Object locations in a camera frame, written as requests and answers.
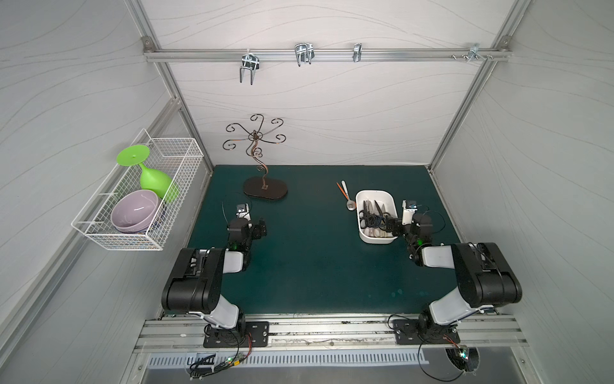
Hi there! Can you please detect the right end metal hook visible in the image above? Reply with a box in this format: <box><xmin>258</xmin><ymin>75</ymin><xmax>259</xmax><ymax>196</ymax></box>
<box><xmin>450</xmin><ymin>43</ymin><xmax>494</xmax><ymax>62</ymax></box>

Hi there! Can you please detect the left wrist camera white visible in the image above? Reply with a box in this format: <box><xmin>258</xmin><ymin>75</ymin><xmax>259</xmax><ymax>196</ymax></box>
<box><xmin>236</xmin><ymin>203</ymin><xmax>251</xmax><ymax>221</ymax></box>

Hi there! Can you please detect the green plastic goblet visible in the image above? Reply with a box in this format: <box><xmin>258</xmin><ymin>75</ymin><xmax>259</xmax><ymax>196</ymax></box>
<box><xmin>116</xmin><ymin>145</ymin><xmax>180</xmax><ymax>203</ymax></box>

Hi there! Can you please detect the looped metal hook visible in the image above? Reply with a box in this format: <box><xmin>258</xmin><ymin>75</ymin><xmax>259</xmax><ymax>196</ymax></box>
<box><xmin>294</xmin><ymin>43</ymin><xmax>315</xmax><ymax>67</ymax></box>

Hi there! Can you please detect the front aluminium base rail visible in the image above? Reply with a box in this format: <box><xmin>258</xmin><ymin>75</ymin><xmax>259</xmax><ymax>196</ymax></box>
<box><xmin>134</xmin><ymin>314</ymin><xmax>529</xmax><ymax>352</ymax></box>

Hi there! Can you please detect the white slotted cable duct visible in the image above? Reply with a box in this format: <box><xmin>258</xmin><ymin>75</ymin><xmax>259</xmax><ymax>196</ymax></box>
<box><xmin>147</xmin><ymin>348</ymin><xmax>429</xmax><ymax>370</ymax></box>

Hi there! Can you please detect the brown wire jewelry stand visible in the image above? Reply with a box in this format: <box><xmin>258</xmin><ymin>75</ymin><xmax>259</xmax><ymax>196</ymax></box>
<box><xmin>222</xmin><ymin>114</ymin><xmax>288</xmax><ymax>201</ymax></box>

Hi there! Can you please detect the double prong metal hook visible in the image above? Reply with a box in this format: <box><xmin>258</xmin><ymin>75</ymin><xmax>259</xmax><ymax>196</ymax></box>
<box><xmin>239</xmin><ymin>53</ymin><xmax>260</xmax><ymax>85</ymax></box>

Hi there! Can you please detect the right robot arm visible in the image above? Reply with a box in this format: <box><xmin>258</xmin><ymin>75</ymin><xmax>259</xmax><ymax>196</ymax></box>
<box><xmin>384</xmin><ymin>213</ymin><xmax>522</xmax><ymax>331</ymax></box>

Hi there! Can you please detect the small flat metal hook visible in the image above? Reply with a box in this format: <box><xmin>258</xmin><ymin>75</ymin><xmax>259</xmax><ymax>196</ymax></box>
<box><xmin>353</xmin><ymin>43</ymin><xmax>362</xmax><ymax>62</ymax></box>

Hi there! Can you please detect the white storage box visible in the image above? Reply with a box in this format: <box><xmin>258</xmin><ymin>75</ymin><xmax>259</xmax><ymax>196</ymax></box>
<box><xmin>356</xmin><ymin>190</ymin><xmax>398</xmax><ymax>245</ymax></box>

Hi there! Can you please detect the white wire basket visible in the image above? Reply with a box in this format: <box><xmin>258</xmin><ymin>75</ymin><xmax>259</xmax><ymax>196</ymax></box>
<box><xmin>71</xmin><ymin>130</ymin><xmax>203</xmax><ymax>251</ymax></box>

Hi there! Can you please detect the metal spoon white handle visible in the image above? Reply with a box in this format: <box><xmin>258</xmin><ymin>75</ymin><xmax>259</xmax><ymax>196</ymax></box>
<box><xmin>341</xmin><ymin>180</ymin><xmax>357</xmax><ymax>211</ymax></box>

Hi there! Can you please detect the purple bowl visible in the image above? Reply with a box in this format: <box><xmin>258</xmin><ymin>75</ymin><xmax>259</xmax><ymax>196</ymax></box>
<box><xmin>110</xmin><ymin>190</ymin><xmax>161</xmax><ymax>234</ymax></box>

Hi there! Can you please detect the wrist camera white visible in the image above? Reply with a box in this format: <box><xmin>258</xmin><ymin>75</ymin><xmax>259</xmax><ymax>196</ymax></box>
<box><xmin>401</xmin><ymin>200</ymin><xmax>417</xmax><ymax>226</ymax></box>
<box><xmin>236</xmin><ymin>203</ymin><xmax>251</xmax><ymax>221</ymax></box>

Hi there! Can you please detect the horizontal aluminium rail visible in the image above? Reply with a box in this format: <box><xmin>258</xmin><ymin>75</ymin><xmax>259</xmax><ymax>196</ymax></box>
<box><xmin>144</xmin><ymin>47</ymin><xmax>513</xmax><ymax>64</ymax></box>

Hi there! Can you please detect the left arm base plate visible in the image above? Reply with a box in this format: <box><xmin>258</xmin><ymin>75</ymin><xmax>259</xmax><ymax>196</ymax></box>
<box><xmin>202</xmin><ymin>321</ymin><xmax>270</xmax><ymax>348</ymax></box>

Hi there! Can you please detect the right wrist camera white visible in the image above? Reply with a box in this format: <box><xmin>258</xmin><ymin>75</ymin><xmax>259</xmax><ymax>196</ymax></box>
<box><xmin>401</xmin><ymin>200</ymin><xmax>417</xmax><ymax>226</ymax></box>

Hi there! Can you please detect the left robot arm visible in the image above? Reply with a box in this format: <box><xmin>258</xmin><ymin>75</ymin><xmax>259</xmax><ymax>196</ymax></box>
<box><xmin>161</xmin><ymin>218</ymin><xmax>267</xmax><ymax>335</ymax></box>

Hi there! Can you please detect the orange stick utensil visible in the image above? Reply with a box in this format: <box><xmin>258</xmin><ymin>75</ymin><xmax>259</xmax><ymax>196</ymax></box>
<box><xmin>336</xmin><ymin>182</ymin><xmax>350</xmax><ymax>201</ymax></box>

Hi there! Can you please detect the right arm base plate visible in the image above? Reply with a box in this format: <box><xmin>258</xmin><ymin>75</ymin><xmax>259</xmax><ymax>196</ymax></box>
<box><xmin>391</xmin><ymin>318</ymin><xmax>461</xmax><ymax>346</ymax></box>

